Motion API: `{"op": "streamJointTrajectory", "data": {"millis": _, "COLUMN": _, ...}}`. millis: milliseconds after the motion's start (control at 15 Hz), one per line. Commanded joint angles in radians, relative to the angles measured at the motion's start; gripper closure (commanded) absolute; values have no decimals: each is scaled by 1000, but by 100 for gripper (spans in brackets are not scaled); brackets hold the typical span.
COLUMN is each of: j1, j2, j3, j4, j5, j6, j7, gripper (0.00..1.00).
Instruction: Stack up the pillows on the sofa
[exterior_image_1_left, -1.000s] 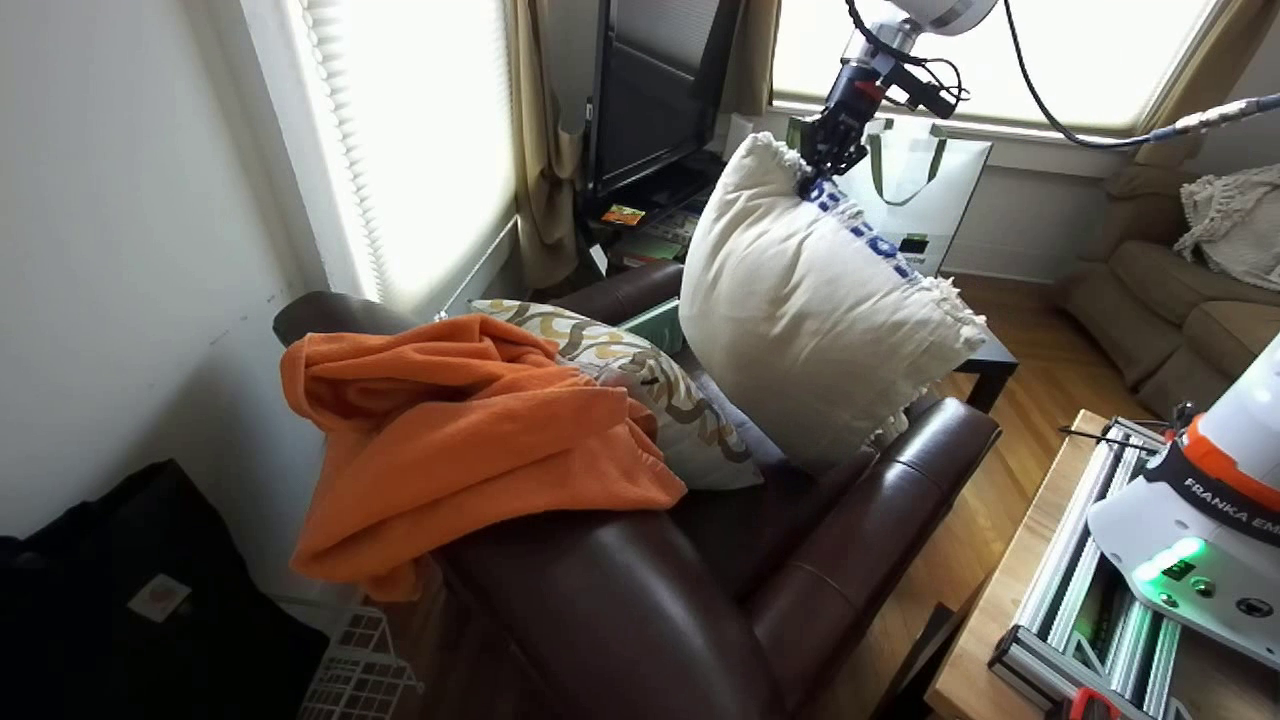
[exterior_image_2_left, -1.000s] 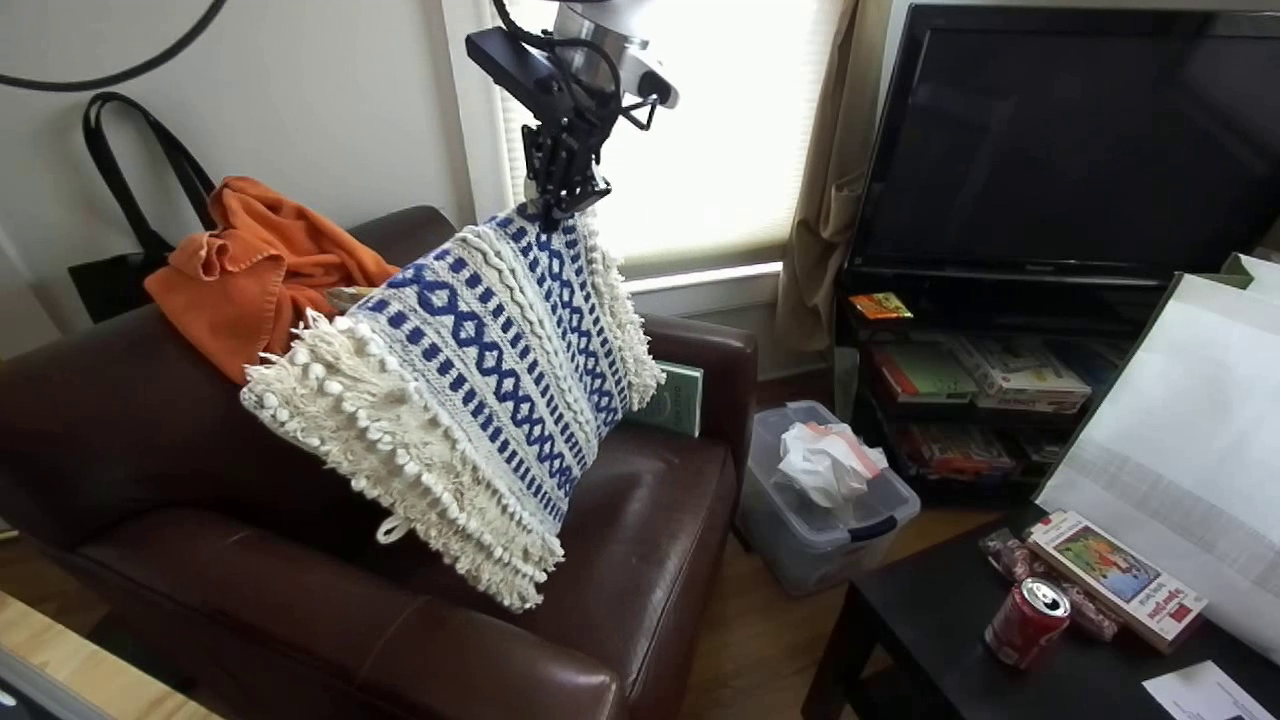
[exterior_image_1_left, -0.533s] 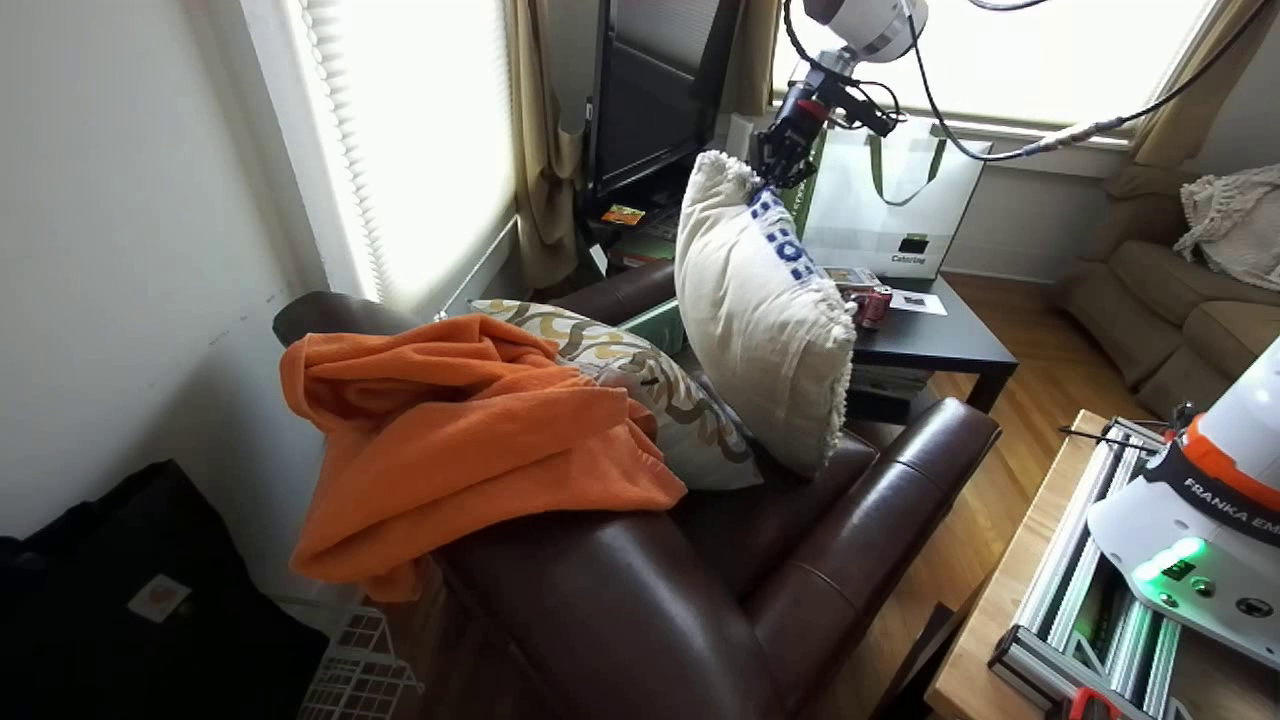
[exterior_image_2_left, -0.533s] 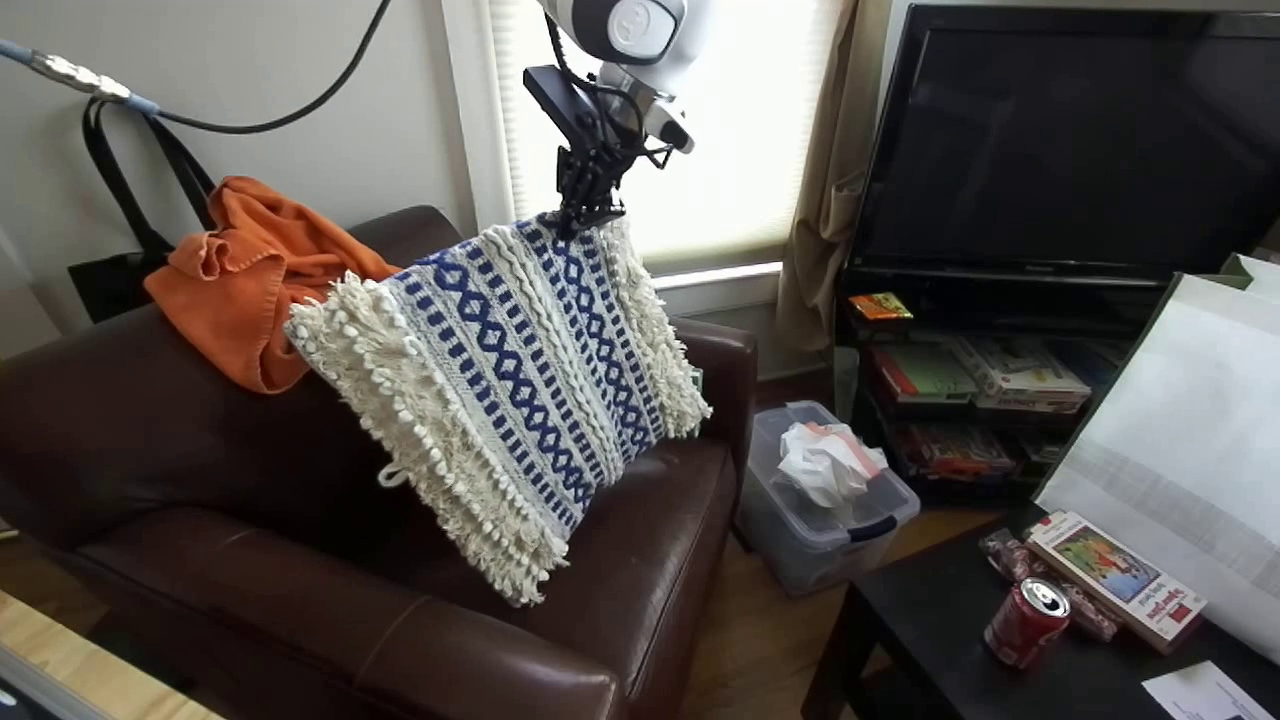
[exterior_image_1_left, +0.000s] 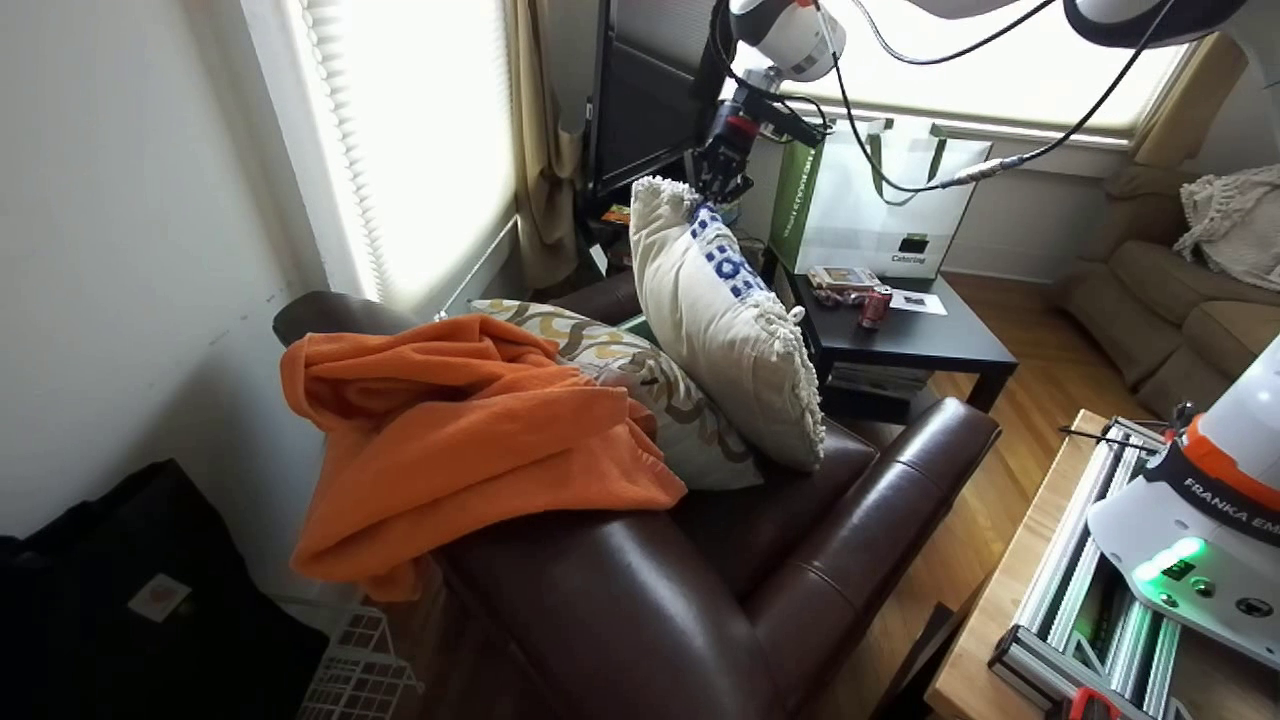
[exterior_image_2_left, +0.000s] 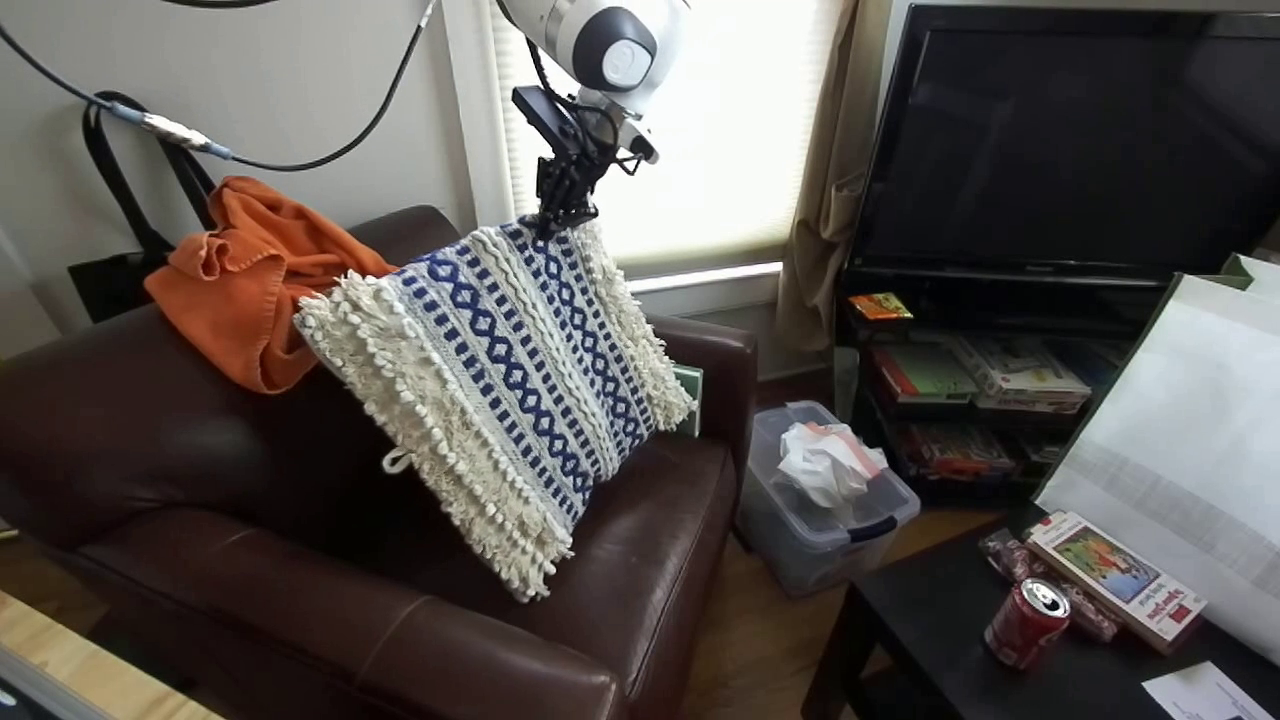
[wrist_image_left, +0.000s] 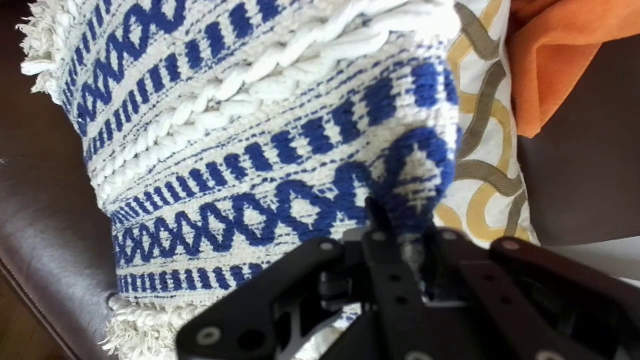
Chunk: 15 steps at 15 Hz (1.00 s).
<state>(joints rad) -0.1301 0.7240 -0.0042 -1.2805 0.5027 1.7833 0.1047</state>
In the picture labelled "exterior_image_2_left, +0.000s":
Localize white paper card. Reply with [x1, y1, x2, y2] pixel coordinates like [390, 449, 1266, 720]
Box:
[1142, 658, 1277, 720]

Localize white window frame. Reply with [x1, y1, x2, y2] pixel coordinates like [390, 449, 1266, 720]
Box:
[438, 0, 794, 311]

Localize beige curtain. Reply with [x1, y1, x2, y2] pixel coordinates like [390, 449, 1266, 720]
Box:
[776, 0, 896, 359]

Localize black coffee table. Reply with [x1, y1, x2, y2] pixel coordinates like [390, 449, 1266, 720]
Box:
[801, 533, 1280, 720]

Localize clear plastic storage bin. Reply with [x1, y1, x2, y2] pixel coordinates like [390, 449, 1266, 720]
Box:
[737, 395, 930, 601]

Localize black TV stand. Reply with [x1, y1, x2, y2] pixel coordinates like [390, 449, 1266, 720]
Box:
[833, 266, 1182, 513]

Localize red soda can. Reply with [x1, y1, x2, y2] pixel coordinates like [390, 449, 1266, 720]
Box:
[982, 577, 1075, 674]

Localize red white game box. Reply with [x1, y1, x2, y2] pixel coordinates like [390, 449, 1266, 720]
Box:
[1026, 513, 1213, 658]

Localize dark shelf game boxes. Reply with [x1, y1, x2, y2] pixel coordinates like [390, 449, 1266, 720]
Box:
[905, 416, 1026, 490]

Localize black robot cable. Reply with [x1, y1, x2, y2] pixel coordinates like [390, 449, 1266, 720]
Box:
[0, 0, 448, 179]

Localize orange blanket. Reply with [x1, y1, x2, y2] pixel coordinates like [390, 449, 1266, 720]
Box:
[142, 176, 400, 401]

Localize crumpled white tissue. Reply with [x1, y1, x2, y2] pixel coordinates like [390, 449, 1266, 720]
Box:
[776, 416, 894, 513]

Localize blue white woven pillow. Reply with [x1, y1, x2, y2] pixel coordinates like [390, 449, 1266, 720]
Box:
[293, 216, 697, 607]

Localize red green game box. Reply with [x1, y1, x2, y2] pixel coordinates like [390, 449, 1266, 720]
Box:
[871, 336, 985, 411]

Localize small orange box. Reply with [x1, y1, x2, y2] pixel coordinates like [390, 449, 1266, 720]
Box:
[849, 290, 921, 327]

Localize black bag with strap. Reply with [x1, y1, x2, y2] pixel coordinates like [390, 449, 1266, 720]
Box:
[66, 89, 224, 325]

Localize pale shelf game box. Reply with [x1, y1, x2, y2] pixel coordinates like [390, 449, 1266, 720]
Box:
[966, 336, 1098, 416]

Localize black television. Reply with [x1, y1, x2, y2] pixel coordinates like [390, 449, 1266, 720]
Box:
[851, 0, 1280, 294]

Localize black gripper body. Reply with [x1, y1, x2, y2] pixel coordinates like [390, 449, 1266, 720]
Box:
[531, 125, 660, 216]

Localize brown leather sofa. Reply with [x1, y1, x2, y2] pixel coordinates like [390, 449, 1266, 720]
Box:
[0, 202, 759, 720]

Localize white window blind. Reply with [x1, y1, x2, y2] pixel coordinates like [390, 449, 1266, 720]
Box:
[480, 0, 849, 276]

